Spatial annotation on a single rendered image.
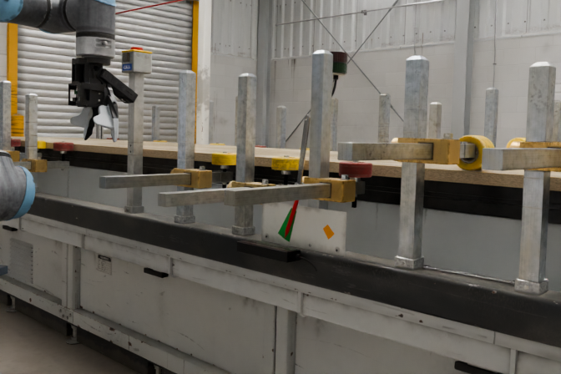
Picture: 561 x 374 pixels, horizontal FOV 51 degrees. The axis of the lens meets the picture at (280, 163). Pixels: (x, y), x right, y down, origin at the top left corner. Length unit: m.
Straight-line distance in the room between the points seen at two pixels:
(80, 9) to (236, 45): 10.30
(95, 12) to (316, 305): 0.86
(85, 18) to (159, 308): 1.23
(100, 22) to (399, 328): 0.97
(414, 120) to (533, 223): 0.31
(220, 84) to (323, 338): 9.85
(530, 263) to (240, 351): 1.14
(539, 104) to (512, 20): 8.06
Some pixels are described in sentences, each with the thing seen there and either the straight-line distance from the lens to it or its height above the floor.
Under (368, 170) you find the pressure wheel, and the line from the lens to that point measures 1.43.
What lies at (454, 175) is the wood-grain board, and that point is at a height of 0.89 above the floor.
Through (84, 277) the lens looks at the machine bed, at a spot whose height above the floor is 0.31.
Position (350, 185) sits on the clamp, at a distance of 1.35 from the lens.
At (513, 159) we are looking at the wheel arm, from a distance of 0.89.
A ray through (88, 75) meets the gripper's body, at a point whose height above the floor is 1.10.
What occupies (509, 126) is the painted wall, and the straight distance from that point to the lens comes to 9.02.
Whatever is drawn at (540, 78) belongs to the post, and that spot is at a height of 1.08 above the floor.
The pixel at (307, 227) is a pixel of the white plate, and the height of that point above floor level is 0.75.
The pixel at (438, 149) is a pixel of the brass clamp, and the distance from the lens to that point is 1.20.
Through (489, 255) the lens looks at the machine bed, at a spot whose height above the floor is 0.71.
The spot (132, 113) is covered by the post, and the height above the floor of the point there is 1.02.
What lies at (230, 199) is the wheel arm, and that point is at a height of 0.84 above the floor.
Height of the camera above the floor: 0.97
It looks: 3 degrees down
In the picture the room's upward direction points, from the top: 2 degrees clockwise
